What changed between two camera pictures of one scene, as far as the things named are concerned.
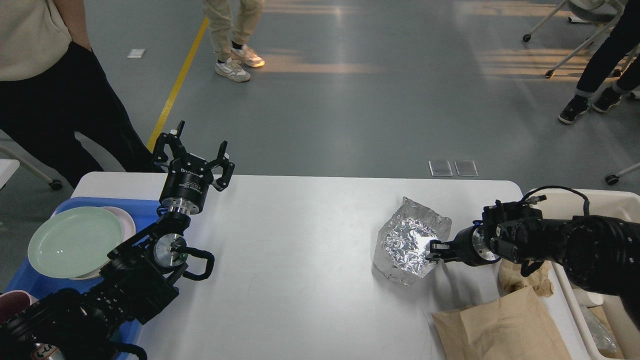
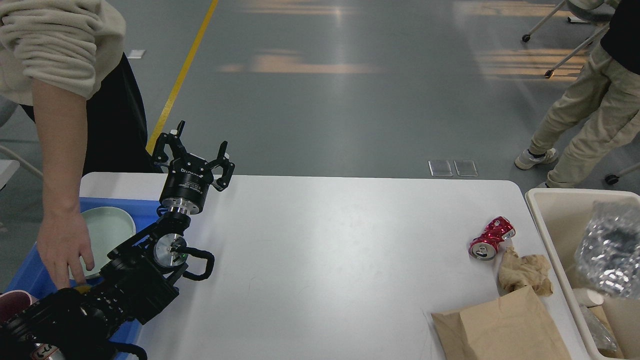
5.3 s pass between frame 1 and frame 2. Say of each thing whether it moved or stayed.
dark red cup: stayed
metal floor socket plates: stayed
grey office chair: moved
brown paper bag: stayed
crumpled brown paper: stayed
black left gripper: stayed
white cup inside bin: stayed
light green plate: moved
